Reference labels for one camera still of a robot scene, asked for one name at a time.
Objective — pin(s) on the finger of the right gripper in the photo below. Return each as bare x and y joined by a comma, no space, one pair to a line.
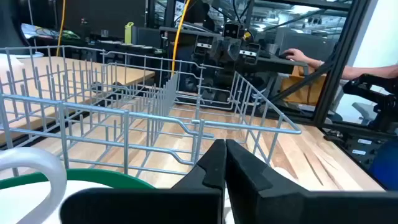
205,46
248,54

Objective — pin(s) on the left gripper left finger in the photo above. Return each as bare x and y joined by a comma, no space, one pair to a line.
186,203

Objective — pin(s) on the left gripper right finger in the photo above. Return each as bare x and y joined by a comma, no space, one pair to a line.
264,202

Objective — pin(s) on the dark green plate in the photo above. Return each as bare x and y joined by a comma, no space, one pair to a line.
118,179

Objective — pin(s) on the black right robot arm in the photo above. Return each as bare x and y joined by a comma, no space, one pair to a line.
224,77

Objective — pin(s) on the person's forearm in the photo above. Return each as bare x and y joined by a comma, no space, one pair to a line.
373,72

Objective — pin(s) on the black side desk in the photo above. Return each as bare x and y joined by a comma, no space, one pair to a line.
273,65

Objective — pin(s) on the black computer mouse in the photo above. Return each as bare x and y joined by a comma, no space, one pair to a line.
283,56

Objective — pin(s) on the person's hand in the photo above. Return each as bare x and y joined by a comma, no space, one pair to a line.
295,55

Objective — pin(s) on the light wooden desk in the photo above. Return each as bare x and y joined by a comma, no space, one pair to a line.
140,77

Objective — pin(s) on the lime green bottle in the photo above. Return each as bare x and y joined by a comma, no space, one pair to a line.
129,32

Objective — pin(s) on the black box with white labels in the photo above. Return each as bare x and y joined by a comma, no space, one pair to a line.
348,146

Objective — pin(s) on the blue bin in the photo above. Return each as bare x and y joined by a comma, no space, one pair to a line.
387,165

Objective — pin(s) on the translucent white mug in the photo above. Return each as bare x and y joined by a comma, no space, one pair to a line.
56,174

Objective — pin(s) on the black office chair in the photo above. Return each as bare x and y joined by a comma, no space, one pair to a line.
382,93

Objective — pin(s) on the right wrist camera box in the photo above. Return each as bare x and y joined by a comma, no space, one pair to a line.
231,30

